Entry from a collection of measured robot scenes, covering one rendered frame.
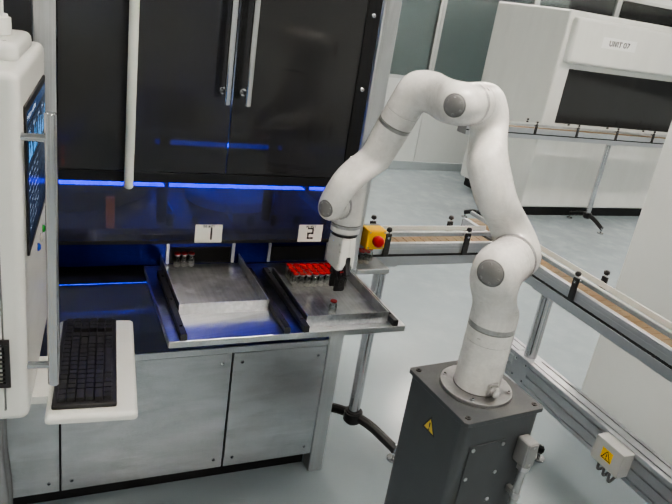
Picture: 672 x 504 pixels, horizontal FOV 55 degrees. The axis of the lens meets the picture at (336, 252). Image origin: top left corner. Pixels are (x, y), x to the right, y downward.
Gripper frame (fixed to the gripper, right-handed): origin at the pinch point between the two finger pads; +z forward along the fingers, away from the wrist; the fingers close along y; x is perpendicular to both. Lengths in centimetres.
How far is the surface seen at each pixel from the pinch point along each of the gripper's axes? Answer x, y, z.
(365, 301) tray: 14.5, -7.0, 10.5
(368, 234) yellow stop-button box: 24.2, -30.4, -3.2
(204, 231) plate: -32.7, -30.6, -4.4
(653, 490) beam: 94, 52, 51
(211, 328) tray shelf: -36.9, 3.4, 11.0
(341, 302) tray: 6.2, -7.2, 10.5
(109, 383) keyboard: -64, 18, 16
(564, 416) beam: 94, 11, 52
